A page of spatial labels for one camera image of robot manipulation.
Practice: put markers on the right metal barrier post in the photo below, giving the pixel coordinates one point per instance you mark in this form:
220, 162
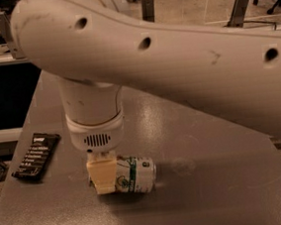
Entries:
237, 16

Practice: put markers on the left metal barrier post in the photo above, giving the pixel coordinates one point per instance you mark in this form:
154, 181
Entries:
7, 36

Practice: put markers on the metal barrier post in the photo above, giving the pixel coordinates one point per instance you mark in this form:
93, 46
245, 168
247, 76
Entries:
147, 10
237, 16
7, 36

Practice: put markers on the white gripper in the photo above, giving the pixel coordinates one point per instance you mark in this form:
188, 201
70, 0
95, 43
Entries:
96, 135

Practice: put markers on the white green 7up can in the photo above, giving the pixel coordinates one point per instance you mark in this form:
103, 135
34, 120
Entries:
135, 174

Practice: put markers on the middle metal barrier post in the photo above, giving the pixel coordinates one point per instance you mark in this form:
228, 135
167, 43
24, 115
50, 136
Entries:
147, 10

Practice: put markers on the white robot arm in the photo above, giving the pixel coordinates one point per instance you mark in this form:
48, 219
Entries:
93, 47

